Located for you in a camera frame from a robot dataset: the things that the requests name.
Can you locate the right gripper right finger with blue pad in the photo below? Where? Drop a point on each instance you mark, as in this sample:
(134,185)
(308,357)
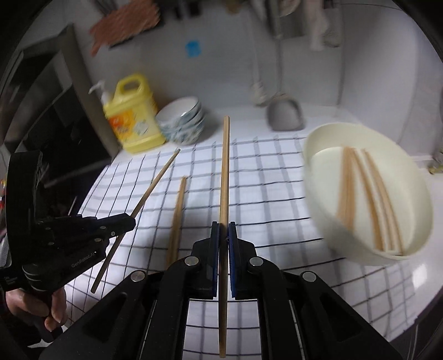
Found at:
(252,277)

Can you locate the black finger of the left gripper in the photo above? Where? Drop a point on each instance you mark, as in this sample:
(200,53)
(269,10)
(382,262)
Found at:
(109,227)

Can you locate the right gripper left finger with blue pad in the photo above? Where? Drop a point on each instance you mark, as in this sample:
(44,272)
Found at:
(195,276)

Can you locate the wooden chopstick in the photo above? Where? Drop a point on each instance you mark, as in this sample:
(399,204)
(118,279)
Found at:
(393,227)
(369,220)
(172,254)
(347,202)

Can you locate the left hand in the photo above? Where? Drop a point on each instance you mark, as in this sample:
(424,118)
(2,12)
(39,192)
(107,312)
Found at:
(21,304)

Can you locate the white grid cloth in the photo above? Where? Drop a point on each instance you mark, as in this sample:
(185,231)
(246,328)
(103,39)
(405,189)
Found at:
(268,205)

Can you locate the yellow detergent bottle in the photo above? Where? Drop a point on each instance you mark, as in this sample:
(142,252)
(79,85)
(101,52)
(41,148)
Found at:
(131,112)

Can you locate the stacked blue white bowls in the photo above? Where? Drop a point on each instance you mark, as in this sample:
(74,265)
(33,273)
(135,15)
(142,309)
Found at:
(181,121)

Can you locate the hanging metal spoon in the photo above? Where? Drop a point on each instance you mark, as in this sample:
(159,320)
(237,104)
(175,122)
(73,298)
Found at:
(284,112)

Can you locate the cream plastic basin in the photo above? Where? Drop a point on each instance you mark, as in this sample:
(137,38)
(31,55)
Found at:
(322,155)

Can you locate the brown hanging cloth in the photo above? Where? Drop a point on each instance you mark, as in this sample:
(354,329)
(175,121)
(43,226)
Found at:
(121,25)

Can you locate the gas valve with orange knob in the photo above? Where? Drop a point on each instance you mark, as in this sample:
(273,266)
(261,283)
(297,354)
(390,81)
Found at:
(436,166)

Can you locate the hanging white rag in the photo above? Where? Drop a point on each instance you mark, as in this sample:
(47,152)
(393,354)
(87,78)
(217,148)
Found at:
(324,24)

